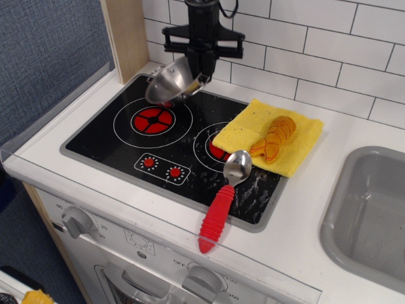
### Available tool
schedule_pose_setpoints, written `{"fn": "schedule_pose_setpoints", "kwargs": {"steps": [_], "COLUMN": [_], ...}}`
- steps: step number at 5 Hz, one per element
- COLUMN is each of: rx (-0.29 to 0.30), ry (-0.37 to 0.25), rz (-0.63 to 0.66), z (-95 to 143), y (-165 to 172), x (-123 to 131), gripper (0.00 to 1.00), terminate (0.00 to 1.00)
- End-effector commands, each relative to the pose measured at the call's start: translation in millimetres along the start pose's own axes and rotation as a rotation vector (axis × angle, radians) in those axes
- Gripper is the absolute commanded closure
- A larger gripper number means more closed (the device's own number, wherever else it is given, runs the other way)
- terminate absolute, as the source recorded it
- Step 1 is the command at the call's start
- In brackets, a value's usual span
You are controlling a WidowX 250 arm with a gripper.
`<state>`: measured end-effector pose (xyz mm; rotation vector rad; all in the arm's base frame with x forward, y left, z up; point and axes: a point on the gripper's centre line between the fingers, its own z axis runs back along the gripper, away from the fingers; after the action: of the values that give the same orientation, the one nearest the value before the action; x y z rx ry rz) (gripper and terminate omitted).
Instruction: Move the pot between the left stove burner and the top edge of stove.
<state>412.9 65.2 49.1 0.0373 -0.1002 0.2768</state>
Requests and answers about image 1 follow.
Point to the black toy stove top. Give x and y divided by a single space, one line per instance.
168 151

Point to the orange toy food piece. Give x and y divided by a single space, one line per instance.
281 129

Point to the grey sink basin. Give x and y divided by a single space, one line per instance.
363 228

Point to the white toy oven front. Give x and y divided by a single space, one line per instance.
116 265

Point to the red-handled metal spoon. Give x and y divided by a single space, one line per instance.
236 170

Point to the grey left oven knob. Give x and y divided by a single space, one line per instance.
76 222

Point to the grey oven knob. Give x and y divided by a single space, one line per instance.
76 222
202 283

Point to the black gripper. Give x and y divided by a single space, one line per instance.
204 40

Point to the grey right oven knob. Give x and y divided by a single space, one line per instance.
202 283

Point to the small steel pot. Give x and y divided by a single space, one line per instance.
172 85

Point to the yellow cloth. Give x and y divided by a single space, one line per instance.
251 124

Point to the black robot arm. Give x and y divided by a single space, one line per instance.
202 3

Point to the wooden upright post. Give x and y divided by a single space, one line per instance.
126 30

